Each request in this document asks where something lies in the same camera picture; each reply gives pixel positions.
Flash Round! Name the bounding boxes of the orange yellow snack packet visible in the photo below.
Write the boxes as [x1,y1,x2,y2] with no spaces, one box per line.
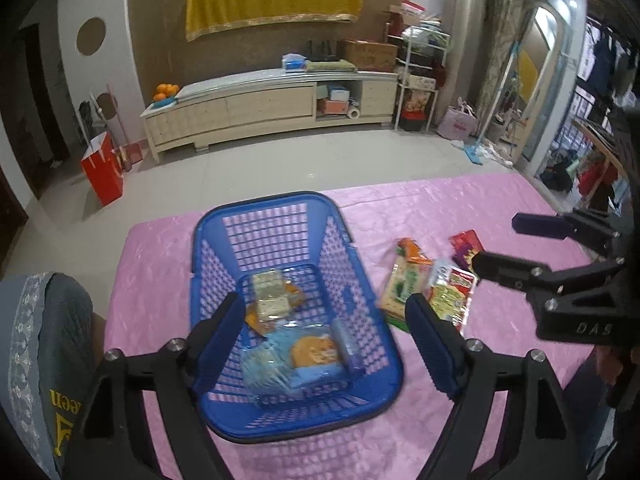
[245,285,303,336]

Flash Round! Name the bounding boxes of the person's right hand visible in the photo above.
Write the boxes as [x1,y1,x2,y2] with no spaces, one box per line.
[595,345,625,408]

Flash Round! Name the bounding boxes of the dark wooden door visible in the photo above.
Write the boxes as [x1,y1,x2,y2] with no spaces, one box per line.
[0,160,31,271]

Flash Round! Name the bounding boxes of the brown cardboard box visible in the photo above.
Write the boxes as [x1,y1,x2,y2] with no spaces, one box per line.
[341,39,399,73]

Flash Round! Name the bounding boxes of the pink tote bag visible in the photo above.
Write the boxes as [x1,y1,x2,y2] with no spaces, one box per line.
[439,102,478,142]

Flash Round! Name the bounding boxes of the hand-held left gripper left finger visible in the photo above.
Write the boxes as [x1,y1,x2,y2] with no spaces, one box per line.
[65,292,246,480]

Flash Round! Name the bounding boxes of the standing air conditioner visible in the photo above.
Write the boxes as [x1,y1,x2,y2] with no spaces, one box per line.
[456,0,496,111]

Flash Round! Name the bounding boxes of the arched standing mirror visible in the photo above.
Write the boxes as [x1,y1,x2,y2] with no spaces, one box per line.
[495,2,562,161]

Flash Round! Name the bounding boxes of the green folded cloth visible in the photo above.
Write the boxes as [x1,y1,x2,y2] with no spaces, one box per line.
[305,59,357,73]

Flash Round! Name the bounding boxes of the red paper bag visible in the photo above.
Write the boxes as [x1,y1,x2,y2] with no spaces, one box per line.
[80,131,124,207]

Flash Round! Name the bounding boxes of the white green snack packet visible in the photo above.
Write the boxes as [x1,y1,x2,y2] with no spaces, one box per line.
[425,259,478,335]

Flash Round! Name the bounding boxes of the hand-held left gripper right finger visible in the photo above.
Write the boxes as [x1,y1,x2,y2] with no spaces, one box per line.
[404,294,588,480]

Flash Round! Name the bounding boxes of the blue plastic basket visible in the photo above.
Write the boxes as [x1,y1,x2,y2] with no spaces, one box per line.
[190,191,405,443]

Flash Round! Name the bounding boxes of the white shelf rack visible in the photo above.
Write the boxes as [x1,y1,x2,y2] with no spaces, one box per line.
[385,2,451,133]

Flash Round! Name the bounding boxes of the beige low cabinet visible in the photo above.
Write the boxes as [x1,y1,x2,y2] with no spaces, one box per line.
[140,67,400,163]

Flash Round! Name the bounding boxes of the small orange snack packet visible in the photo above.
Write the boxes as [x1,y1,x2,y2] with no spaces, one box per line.
[397,237,433,267]

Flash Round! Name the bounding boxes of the red purple snack packet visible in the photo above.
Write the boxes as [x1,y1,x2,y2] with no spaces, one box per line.
[449,230,485,273]

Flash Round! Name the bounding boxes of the green clear snack packet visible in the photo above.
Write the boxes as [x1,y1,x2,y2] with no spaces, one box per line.
[379,255,433,331]

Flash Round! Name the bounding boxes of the light blue snack packet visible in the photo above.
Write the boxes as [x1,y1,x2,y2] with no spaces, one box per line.
[241,332,301,401]

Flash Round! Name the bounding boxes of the red dustpan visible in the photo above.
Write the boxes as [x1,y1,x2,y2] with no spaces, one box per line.
[116,142,144,171]

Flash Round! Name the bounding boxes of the hanging clothes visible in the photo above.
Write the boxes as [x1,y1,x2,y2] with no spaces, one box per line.
[575,15,640,111]

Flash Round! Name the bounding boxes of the hamster print snack packet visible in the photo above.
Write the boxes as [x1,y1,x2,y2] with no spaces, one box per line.
[290,332,351,388]

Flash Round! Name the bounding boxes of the wooden drying rack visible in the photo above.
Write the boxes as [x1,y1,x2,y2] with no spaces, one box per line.
[540,119,632,211]

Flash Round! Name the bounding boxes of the pink quilted cloth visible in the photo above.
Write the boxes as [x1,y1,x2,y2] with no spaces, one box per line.
[102,172,616,480]

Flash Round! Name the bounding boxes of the patterned curtain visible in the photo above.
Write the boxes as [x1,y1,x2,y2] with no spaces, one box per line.
[477,0,532,131]

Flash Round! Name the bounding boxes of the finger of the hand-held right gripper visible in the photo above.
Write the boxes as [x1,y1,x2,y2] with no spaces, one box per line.
[511,212,617,251]
[472,251,566,306]

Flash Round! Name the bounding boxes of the black router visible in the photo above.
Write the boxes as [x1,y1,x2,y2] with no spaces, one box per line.
[306,40,343,61]

